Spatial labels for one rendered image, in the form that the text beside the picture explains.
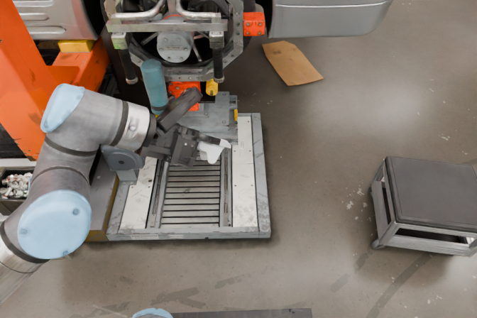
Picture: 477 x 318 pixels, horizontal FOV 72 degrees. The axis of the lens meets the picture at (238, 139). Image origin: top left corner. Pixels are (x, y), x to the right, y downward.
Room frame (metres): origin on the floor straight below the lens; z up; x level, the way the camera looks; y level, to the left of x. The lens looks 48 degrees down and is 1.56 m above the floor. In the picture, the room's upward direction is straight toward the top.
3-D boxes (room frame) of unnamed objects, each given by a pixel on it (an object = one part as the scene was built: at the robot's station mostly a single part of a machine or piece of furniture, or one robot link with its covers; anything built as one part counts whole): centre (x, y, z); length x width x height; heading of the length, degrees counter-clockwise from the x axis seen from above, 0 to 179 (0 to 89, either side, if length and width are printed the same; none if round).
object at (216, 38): (1.07, 0.08, 0.93); 0.09 x 0.05 x 0.05; 1
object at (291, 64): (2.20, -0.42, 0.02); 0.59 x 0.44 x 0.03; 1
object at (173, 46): (1.20, 0.25, 0.85); 0.21 x 0.14 x 0.14; 1
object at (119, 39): (1.07, 0.42, 0.93); 0.09 x 0.05 x 0.05; 1
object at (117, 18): (1.15, 0.35, 1.03); 0.19 x 0.18 x 0.11; 1
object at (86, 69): (1.23, 0.76, 0.69); 0.52 x 0.17 x 0.35; 1
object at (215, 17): (1.16, 0.15, 1.03); 0.19 x 0.18 x 0.11; 1
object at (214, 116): (1.45, 0.26, 0.32); 0.40 x 0.30 x 0.28; 91
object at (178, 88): (1.31, 0.25, 0.48); 0.16 x 0.12 x 0.17; 1
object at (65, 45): (1.40, 0.76, 0.71); 0.14 x 0.14 x 0.05; 1
